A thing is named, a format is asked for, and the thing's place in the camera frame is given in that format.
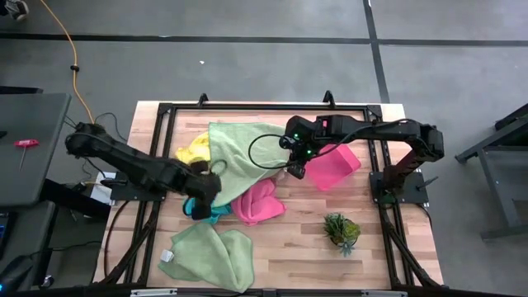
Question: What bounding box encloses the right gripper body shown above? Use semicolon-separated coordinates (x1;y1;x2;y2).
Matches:
288;138;318;166

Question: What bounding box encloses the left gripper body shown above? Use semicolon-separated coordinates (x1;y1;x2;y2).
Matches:
183;172;223;205

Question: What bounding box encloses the teal microfiber towel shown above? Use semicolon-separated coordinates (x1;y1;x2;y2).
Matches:
182;196;233;225

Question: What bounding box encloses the pink plastic bin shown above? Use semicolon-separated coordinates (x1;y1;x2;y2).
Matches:
304;143;362;192

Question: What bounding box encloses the yellow microfiber towel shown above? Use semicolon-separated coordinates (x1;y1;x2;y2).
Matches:
175;131;211;166

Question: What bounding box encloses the pink microfiber towel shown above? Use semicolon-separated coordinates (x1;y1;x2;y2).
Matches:
230;177;287;227

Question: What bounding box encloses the green microfiber towel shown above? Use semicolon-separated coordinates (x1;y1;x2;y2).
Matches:
208;121;292;208

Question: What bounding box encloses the green towel with white label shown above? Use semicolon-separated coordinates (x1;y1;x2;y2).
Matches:
158;222;256;294

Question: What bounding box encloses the potted succulent plant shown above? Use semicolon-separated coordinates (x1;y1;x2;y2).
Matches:
323;212;362;257

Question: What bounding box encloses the white paper sheet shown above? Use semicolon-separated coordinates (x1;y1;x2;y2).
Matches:
89;171;116;205

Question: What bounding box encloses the grey desk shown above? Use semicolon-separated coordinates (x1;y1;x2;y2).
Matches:
0;92;72;207

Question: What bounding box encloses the black computer mouse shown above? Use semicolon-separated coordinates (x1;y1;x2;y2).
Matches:
0;255;36;292

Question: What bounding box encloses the dark grey metal table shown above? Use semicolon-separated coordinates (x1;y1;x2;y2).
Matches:
455;102;528;241

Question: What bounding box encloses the person's shoe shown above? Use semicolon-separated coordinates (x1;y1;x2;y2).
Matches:
0;0;30;21

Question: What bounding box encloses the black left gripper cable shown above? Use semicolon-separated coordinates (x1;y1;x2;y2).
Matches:
208;158;229;177

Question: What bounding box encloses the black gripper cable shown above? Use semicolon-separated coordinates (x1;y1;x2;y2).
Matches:
247;123;364;171
208;158;229;177

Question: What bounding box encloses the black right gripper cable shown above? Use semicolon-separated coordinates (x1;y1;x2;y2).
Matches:
247;123;364;171

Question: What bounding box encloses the black aluminium table frame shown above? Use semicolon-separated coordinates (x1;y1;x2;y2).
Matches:
92;101;445;297

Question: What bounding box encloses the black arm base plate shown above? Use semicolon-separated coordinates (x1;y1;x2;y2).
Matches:
369;171;430;205
109;171;170;202

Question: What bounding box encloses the red-handled hex key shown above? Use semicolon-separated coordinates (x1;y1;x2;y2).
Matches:
13;139;40;172

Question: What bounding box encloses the yellow extension cable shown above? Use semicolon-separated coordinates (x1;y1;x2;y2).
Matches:
39;0;96;125

